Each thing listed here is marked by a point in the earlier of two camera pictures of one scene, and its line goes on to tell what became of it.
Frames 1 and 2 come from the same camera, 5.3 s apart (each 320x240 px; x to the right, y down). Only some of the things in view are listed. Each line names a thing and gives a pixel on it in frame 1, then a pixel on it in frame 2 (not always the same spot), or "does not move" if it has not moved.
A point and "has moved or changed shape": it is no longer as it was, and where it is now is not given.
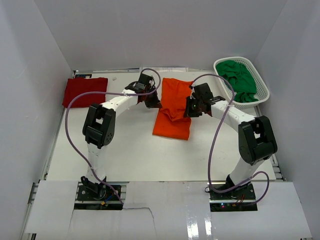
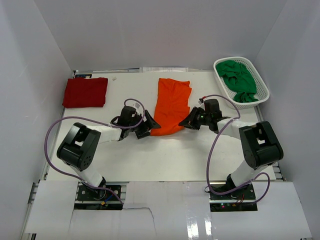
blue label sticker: [83, 75] does not move
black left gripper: [155, 103] → [150, 124]
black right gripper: [188, 112] → [189, 122]
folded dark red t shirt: [76, 86] does not move
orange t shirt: [171, 121] has moved or changed shape
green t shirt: [239, 79] does not move
